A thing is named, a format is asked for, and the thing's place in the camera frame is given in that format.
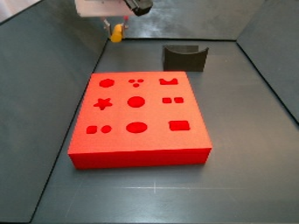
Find black curved fixture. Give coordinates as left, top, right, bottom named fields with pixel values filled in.
left=163, top=45, right=210, bottom=72

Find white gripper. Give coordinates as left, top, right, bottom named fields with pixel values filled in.
left=75, top=0, right=133, bottom=32

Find red shape-sorter block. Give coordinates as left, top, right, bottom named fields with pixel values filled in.
left=68, top=72, right=212, bottom=169

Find yellow oval cylinder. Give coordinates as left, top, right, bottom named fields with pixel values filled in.
left=109, top=24, right=124, bottom=43

